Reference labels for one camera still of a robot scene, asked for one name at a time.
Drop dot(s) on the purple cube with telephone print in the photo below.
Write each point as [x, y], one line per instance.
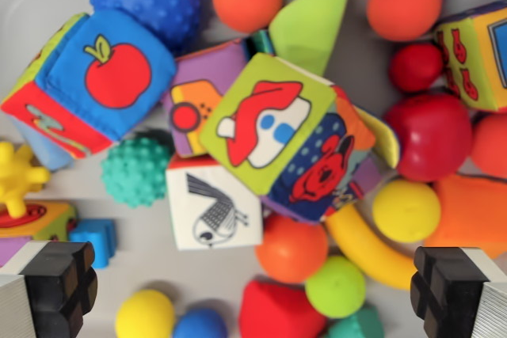
[194, 96]

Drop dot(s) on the small red ball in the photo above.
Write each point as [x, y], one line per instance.
[416, 69]

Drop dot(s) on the teal plush shape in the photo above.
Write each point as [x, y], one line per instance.
[356, 324]

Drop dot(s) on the yellow spiky rubber toy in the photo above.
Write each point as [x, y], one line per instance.
[17, 175]

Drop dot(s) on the red toy apple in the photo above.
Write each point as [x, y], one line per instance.
[429, 136]

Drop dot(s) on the fabric cube with fish print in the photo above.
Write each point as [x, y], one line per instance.
[475, 61]

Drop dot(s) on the yellow smooth ball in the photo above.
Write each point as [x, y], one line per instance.
[406, 211]
[144, 314]

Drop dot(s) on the yellow toy banana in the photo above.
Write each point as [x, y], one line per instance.
[364, 251]

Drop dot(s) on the teal bumpy rubber ball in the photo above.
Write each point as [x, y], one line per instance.
[136, 172]

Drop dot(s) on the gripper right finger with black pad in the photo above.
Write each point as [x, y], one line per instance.
[451, 286]

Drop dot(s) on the orange and purple fabric cube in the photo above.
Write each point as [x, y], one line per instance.
[39, 223]

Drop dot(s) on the red plush shape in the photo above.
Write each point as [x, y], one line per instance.
[277, 310]

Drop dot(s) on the green smooth ball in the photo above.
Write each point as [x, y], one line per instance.
[334, 286]

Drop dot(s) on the white cube with bird print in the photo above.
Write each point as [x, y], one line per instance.
[214, 207]

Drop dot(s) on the blue smooth ball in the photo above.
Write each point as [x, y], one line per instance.
[200, 324]

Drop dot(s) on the orange plush shape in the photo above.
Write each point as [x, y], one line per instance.
[471, 211]

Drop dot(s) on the fabric cube with car print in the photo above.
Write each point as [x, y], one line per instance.
[269, 116]

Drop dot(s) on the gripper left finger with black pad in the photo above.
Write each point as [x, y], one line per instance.
[55, 274]

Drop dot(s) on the green plush cone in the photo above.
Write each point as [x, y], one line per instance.
[309, 25]

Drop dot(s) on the fabric cube with apple print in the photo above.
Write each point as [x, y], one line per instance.
[99, 77]

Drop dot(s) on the blue plastic block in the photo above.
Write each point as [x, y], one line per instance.
[93, 241]

